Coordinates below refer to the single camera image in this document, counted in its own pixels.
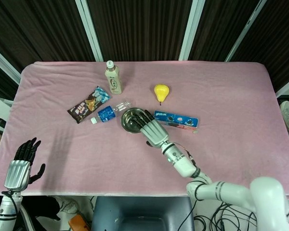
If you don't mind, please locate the milk tea bottle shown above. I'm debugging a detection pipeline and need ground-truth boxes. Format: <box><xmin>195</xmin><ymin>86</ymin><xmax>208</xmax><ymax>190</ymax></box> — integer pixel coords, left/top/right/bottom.
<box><xmin>104</xmin><ymin>60</ymin><xmax>123</xmax><ymax>95</ymax></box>

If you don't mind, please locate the blue pink Oreo box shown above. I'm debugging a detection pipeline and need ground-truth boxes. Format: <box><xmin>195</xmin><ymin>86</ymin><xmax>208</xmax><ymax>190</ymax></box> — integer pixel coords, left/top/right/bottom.
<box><xmin>153</xmin><ymin>110</ymin><xmax>198</xmax><ymax>130</ymax></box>

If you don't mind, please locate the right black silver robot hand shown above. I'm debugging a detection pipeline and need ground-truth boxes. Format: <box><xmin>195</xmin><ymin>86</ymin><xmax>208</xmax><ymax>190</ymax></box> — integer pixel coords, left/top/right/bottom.
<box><xmin>130</xmin><ymin>109</ymin><xmax>170</xmax><ymax>148</ymax></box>

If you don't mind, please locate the pink table cloth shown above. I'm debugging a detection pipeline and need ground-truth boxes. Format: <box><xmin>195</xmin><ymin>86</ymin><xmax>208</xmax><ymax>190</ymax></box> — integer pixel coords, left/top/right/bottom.
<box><xmin>0</xmin><ymin>61</ymin><xmax>289</xmax><ymax>200</ymax></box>

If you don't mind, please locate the orange object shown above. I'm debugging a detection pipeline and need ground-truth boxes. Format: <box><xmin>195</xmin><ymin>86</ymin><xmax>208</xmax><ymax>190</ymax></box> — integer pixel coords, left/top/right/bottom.
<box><xmin>68</xmin><ymin>213</ymin><xmax>92</xmax><ymax>231</ymax></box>

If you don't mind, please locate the yellow pear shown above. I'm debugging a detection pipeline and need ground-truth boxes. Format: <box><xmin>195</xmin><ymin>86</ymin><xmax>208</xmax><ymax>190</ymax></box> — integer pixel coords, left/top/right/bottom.
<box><xmin>154</xmin><ymin>84</ymin><xmax>170</xmax><ymax>106</ymax></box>

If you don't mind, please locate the white frame post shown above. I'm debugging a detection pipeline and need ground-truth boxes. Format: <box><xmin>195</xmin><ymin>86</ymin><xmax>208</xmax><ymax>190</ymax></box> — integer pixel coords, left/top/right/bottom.
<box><xmin>75</xmin><ymin>0</ymin><xmax>104</xmax><ymax>62</ymax></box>
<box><xmin>179</xmin><ymin>0</ymin><xmax>206</xmax><ymax>61</ymax></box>
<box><xmin>276</xmin><ymin>74</ymin><xmax>289</xmax><ymax>97</ymax></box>
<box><xmin>0</xmin><ymin>44</ymin><xmax>22</xmax><ymax>85</ymax></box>
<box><xmin>225</xmin><ymin>0</ymin><xmax>267</xmax><ymax>63</ymax></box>

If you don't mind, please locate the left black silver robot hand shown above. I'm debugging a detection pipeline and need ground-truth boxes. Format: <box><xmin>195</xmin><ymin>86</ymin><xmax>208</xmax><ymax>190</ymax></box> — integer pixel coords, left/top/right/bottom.
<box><xmin>4</xmin><ymin>137</ymin><xmax>46</xmax><ymax>192</ymax></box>

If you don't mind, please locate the black bag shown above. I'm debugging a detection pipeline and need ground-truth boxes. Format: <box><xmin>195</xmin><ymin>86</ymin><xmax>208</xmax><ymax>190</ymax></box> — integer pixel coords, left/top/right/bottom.
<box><xmin>22</xmin><ymin>196</ymin><xmax>61</xmax><ymax>221</ymax></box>

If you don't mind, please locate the black cable bundle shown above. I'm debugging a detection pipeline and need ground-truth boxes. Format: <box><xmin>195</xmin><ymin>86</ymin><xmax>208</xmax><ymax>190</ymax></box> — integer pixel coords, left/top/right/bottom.
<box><xmin>194</xmin><ymin>199</ymin><xmax>259</xmax><ymax>231</ymax></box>

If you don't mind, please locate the brown snack packet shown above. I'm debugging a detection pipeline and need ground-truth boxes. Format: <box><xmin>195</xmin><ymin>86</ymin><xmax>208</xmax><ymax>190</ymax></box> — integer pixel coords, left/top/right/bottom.
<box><xmin>67</xmin><ymin>86</ymin><xmax>111</xmax><ymax>125</ymax></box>

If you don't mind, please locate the blue label water bottle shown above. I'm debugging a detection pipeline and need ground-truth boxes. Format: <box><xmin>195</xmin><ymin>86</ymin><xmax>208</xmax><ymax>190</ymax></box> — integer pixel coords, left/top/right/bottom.
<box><xmin>90</xmin><ymin>99</ymin><xmax>132</xmax><ymax>125</ymax></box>

